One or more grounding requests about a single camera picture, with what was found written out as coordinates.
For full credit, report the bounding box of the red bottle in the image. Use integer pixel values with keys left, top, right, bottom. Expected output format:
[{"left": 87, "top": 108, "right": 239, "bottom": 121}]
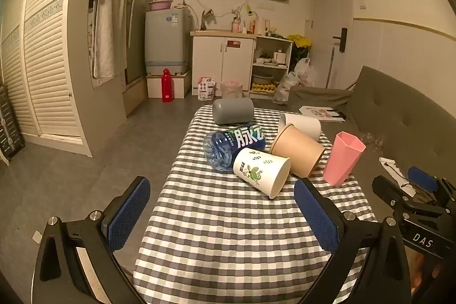
[{"left": 162, "top": 68, "right": 172, "bottom": 103}]

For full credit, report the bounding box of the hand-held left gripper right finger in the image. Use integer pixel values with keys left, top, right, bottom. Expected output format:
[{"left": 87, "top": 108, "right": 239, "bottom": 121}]
[{"left": 294, "top": 179, "right": 424, "bottom": 304}]

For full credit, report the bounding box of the white sink cabinet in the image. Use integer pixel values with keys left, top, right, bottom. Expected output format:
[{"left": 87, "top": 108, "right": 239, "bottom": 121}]
[{"left": 190, "top": 30, "right": 257, "bottom": 88}]

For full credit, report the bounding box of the white plastic bag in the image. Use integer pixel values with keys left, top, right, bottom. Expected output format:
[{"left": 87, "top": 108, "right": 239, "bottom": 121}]
[{"left": 294, "top": 58, "right": 317, "bottom": 87}]

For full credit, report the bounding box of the pink basin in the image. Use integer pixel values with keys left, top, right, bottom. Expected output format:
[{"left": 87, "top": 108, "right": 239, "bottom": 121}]
[{"left": 148, "top": 0, "right": 174, "bottom": 11}]

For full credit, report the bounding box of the white floral paper cup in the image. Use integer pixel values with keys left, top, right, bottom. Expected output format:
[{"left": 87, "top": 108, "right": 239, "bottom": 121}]
[{"left": 233, "top": 147, "right": 292, "bottom": 199}]

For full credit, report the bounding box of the metal faucet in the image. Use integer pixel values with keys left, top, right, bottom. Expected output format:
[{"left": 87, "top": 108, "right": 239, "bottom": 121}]
[{"left": 200, "top": 9, "right": 216, "bottom": 31}]

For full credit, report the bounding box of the blue plastic bottle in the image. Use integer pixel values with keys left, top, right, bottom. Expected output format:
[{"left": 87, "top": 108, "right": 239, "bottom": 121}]
[{"left": 203, "top": 125, "right": 266, "bottom": 172}]

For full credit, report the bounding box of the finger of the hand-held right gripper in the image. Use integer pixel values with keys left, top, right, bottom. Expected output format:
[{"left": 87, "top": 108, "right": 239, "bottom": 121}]
[
  {"left": 407, "top": 166, "right": 456, "bottom": 207},
  {"left": 372, "top": 175, "right": 446, "bottom": 219}
]

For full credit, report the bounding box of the brown paper cup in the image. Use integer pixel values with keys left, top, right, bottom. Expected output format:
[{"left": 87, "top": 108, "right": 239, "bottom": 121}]
[{"left": 270, "top": 123, "right": 326, "bottom": 178}]

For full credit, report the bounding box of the grey sofa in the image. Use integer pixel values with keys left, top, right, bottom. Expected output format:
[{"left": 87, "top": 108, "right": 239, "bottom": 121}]
[{"left": 287, "top": 65, "right": 456, "bottom": 219}]

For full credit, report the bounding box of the mop handle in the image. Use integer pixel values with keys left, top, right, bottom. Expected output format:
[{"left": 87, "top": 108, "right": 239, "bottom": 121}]
[{"left": 326, "top": 48, "right": 335, "bottom": 88}]

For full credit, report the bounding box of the printed booklet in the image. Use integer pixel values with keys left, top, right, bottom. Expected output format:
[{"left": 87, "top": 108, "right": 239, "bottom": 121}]
[{"left": 298, "top": 105, "right": 347, "bottom": 122}]

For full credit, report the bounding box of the white paper packet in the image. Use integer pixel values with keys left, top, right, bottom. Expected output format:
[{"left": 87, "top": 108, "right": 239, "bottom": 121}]
[{"left": 198, "top": 77, "right": 217, "bottom": 101}]

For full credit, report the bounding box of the yellow bundle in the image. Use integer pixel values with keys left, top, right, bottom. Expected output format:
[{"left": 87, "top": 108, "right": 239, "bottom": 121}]
[{"left": 287, "top": 34, "right": 312, "bottom": 49}]

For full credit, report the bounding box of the clear plastic wrapper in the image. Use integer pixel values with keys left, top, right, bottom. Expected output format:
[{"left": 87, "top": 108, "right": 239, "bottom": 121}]
[{"left": 360, "top": 131, "right": 387, "bottom": 150}]

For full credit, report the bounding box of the cream pitcher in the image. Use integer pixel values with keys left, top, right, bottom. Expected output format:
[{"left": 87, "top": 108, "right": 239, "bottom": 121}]
[{"left": 255, "top": 17, "right": 270, "bottom": 37}]

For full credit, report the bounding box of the pink trash bin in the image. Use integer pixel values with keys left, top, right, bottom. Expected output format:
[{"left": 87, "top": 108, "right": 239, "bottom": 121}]
[{"left": 220, "top": 79, "right": 244, "bottom": 99}]

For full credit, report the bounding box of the white washing machine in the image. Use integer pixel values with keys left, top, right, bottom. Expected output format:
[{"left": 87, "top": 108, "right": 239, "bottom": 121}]
[{"left": 144, "top": 8, "right": 193, "bottom": 76}]

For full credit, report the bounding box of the grey cup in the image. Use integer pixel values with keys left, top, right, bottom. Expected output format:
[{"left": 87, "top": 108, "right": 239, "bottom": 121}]
[{"left": 212, "top": 98, "right": 255, "bottom": 126}]

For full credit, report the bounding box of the white door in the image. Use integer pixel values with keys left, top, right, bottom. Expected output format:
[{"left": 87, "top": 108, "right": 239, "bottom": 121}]
[{"left": 311, "top": 0, "right": 353, "bottom": 89}]

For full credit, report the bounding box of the person's right hand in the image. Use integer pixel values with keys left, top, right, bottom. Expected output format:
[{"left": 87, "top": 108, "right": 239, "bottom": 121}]
[{"left": 410, "top": 250, "right": 445, "bottom": 297}]

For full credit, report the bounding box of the grey checked tablecloth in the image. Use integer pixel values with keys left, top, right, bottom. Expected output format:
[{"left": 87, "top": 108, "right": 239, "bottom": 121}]
[{"left": 133, "top": 105, "right": 378, "bottom": 304}]

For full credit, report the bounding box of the white platform box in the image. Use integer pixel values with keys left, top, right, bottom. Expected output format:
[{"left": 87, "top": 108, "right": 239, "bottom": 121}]
[{"left": 146, "top": 73, "right": 191, "bottom": 99}]

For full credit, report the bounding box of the black door handle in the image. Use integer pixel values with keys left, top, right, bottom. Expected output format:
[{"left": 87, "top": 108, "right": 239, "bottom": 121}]
[{"left": 332, "top": 28, "right": 348, "bottom": 52}]

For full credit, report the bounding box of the pink plastic cup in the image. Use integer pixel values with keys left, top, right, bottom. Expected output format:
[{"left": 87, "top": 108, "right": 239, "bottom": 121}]
[{"left": 323, "top": 132, "right": 367, "bottom": 185}]

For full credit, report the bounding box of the white open shelf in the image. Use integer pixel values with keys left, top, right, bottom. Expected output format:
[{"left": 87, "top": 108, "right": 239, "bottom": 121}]
[{"left": 250, "top": 35, "right": 293, "bottom": 99}]

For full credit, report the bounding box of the white towel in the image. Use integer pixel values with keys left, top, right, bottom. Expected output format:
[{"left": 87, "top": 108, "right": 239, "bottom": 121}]
[{"left": 89, "top": 0, "right": 128, "bottom": 79}]

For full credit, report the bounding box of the clear plastic bag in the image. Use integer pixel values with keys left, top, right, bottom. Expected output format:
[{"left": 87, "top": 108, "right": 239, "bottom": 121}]
[{"left": 272, "top": 72, "right": 300, "bottom": 104}]

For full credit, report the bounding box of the white tissue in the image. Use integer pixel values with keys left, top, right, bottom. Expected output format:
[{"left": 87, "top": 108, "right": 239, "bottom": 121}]
[{"left": 378, "top": 157, "right": 416, "bottom": 197}]

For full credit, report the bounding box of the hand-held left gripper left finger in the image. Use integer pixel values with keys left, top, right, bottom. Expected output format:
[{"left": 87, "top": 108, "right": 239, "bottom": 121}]
[{"left": 30, "top": 176, "right": 152, "bottom": 304}]

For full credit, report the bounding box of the white louvred wardrobe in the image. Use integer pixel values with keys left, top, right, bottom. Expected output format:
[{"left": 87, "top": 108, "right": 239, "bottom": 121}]
[{"left": 0, "top": 0, "right": 134, "bottom": 158}]

